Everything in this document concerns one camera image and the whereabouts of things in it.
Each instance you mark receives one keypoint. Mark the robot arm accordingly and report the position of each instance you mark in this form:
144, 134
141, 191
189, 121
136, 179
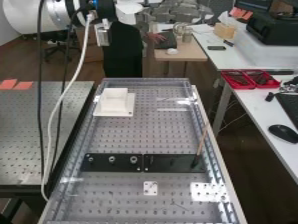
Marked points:
31, 13

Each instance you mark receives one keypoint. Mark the clear box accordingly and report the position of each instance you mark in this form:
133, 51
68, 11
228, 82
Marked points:
147, 133

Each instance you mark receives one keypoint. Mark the small white box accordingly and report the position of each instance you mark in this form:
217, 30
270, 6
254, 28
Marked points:
115, 100

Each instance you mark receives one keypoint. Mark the metal nut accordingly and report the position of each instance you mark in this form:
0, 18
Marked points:
112, 159
91, 159
133, 159

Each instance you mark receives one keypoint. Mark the thin stick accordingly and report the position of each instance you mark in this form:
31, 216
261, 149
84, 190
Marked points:
201, 143

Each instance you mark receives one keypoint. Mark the black plate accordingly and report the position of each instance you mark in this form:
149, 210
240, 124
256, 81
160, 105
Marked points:
173, 163

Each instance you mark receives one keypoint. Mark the white computer mouse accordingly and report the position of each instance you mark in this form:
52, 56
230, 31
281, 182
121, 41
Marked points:
172, 51

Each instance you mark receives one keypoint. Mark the person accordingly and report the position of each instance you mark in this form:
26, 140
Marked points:
124, 50

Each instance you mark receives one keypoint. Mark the wooden desk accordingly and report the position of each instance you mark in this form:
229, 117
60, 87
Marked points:
187, 53

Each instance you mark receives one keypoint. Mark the black keyboard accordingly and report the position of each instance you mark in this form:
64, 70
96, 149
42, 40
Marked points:
168, 40
290, 108

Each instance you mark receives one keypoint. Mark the red tray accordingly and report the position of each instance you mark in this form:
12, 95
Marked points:
237, 80
265, 78

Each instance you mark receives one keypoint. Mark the small white square board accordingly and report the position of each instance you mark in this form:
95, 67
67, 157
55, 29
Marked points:
151, 188

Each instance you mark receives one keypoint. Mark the black phone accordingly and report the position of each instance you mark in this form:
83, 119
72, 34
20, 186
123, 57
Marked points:
216, 47

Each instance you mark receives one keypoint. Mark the metal cup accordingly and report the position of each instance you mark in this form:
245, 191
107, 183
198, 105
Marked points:
187, 35

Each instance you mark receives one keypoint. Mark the long white desk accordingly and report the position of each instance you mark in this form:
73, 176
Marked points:
261, 110

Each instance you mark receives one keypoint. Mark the office chair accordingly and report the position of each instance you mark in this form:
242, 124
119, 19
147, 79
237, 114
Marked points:
60, 45

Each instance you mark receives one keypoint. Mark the orange paper pad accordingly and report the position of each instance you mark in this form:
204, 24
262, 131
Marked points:
7, 84
23, 85

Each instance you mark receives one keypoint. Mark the small wooden box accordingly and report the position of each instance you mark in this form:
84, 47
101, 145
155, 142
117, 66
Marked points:
224, 30

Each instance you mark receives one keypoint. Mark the black computer mouse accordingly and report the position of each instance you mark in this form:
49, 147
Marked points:
284, 132

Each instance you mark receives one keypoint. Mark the black hard case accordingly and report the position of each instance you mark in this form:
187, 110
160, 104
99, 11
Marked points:
274, 28

